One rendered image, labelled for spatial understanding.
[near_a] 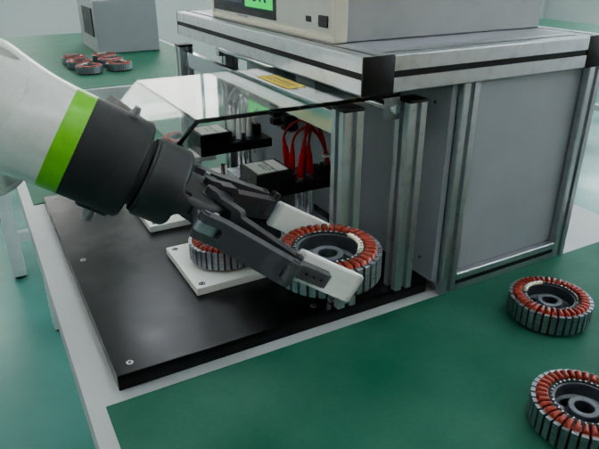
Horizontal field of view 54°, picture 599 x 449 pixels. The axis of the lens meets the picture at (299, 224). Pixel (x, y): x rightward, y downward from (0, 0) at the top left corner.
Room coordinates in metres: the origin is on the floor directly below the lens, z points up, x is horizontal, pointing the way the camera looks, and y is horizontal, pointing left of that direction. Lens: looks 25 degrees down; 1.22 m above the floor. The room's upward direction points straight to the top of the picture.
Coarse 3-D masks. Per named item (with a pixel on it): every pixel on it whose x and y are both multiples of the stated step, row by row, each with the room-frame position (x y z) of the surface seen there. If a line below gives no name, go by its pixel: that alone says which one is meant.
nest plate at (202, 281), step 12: (168, 252) 0.84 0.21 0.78; (180, 252) 0.84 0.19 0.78; (180, 264) 0.80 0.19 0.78; (192, 264) 0.80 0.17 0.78; (192, 276) 0.76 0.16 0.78; (204, 276) 0.76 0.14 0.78; (216, 276) 0.76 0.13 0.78; (228, 276) 0.76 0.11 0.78; (240, 276) 0.76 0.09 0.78; (252, 276) 0.77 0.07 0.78; (264, 276) 0.78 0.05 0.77; (192, 288) 0.75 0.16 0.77; (204, 288) 0.73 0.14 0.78; (216, 288) 0.74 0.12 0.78
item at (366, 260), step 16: (288, 240) 0.55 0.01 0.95; (304, 240) 0.56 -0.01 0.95; (320, 240) 0.57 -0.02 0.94; (336, 240) 0.57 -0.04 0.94; (352, 240) 0.56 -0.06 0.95; (368, 240) 0.55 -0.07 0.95; (320, 256) 0.53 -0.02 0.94; (336, 256) 0.53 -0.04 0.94; (352, 256) 0.55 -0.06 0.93; (368, 256) 0.51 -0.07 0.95; (368, 272) 0.50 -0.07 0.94; (288, 288) 0.50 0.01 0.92; (304, 288) 0.49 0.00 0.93; (368, 288) 0.50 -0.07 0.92
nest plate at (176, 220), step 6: (174, 216) 0.98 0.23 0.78; (180, 216) 0.98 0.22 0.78; (144, 222) 0.97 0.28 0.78; (150, 222) 0.96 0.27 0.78; (168, 222) 0.96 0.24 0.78; (174, 222) 0.96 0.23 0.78; (180, 222) 0.96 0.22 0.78; (186, 222) 0.97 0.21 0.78; (150, 228) 0.94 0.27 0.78; (156, 228) 0.94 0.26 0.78; (162, 228) 0.95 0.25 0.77; (168, 228) 0.95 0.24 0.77
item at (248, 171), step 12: (240, 168) 0.88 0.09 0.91; (252, 168) 0.85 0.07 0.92; (264, 168) 0.85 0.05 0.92; (276, 168) 0.85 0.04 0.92; (288, 168) 0.85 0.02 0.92; (252, 180) 0.83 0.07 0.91; (264, 180) 0.83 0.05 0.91; (276, 180) 0.84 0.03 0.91; (288, 180) 0.85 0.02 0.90; (312, 180) 0.87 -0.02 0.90; (324, 180) 0.88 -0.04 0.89; (288, 192) 0.84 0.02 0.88; (312, 192) 0.87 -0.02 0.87; (312, 204) 0.88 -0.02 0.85
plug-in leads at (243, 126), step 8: (232, 120) 1.10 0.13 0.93; (240, 120) 1.08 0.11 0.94; (248, 120) 1.10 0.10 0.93; (232, 128) 1.10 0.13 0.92; (240, 128) 1.08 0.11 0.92; (248, 128) 1.10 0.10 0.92; (256, 128) 1.13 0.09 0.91; (232, 136) 1.10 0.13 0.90; (240, 136) 1.08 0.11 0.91; (248, 136) 1.10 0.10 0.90
